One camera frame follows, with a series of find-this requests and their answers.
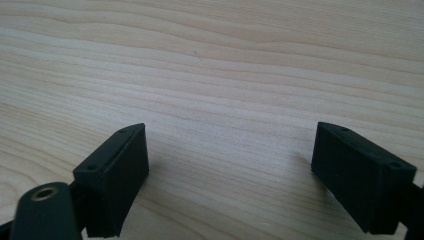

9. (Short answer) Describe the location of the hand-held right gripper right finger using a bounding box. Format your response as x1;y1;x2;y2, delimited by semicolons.
310;121;418;236

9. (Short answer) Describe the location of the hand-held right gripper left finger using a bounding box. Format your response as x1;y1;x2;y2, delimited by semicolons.
72;122;150;239

